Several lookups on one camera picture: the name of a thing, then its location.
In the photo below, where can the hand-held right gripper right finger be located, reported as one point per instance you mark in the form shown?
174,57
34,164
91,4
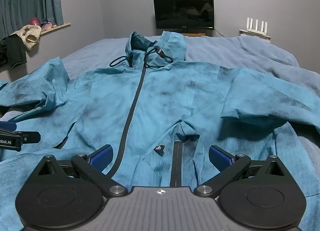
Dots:
220,157

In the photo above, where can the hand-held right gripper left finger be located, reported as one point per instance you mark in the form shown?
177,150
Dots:
103,157

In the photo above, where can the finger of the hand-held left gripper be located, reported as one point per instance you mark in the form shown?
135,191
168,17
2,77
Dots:
31,138
7,125

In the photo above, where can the teal hooded zip jacket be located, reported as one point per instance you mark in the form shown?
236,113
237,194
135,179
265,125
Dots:
160,101

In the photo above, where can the black knitted cloth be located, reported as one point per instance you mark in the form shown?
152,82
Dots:
15,51

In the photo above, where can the beige fluffy cloth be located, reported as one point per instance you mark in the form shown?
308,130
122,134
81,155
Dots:
30,35

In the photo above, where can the pink round object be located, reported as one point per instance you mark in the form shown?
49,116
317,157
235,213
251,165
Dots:
35,21

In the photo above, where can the pink folded cloth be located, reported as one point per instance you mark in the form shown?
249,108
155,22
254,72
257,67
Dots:
48,25

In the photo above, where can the blue fleece blanket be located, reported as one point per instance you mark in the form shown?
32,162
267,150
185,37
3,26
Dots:
212,48

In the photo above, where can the wooden windowsill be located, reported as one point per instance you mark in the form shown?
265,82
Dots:
60,26

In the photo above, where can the wooden monitor stand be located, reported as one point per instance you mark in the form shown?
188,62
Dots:
195,34

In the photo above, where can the white router with antennas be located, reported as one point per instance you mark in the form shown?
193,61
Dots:
257,25

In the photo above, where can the black flat screen monitor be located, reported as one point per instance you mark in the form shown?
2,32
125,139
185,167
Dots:
183,13

